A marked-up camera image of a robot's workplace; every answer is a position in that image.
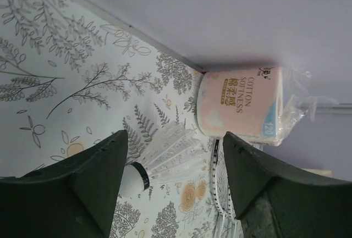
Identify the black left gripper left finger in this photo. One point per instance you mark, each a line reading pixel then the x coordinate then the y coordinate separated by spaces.
pixel 75 197

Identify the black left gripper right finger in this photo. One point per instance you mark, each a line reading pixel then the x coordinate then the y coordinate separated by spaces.
pixel 272 198

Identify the white shuttlecock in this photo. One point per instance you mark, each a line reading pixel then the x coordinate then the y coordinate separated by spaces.
pixel 172 155

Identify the left badminton racket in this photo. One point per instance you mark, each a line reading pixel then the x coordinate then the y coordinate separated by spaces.
pixel 227 225

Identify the pink toilet paper roll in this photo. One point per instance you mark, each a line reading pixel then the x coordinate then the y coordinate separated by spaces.
pixel 260 105

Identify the floral table mat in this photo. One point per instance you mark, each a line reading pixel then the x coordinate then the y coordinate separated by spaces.
pixel 69 80

